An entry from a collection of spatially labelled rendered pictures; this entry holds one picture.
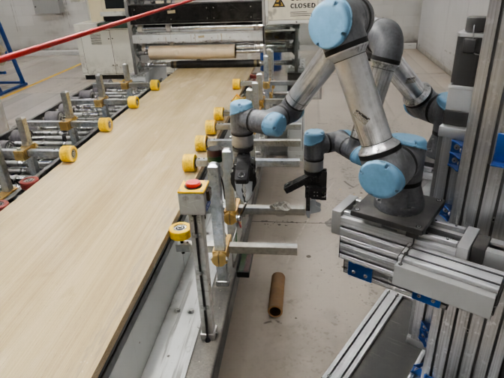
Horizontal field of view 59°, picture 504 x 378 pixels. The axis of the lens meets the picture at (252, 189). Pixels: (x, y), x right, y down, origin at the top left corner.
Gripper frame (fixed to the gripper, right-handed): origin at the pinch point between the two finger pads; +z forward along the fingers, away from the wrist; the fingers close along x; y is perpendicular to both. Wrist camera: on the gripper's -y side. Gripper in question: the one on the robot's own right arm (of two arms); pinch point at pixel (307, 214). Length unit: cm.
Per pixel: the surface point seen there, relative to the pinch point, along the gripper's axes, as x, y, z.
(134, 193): 1, -71, -8
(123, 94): 195, -151, 1
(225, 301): -39.0, -27.7, 12.5
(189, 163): 21, -52, -13
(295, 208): -1.5, -4.8, -3.4
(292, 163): 23.5, -6.7, -12.1
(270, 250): -26.5, -12.8, -0.3
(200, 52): 251, -96, -22
